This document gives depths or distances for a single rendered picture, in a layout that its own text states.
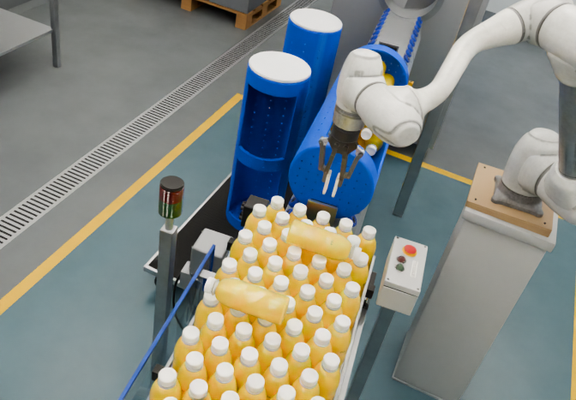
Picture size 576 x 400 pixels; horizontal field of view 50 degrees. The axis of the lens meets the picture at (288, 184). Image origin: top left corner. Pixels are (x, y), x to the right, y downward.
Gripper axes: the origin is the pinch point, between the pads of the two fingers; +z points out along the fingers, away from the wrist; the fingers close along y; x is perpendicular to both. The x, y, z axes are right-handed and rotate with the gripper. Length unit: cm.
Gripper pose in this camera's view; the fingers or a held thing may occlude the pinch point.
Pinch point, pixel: (331, 183)
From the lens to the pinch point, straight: 178.4
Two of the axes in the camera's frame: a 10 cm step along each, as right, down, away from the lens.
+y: -9.4, -3.1, 1.4
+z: -1.7, 7.9, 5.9
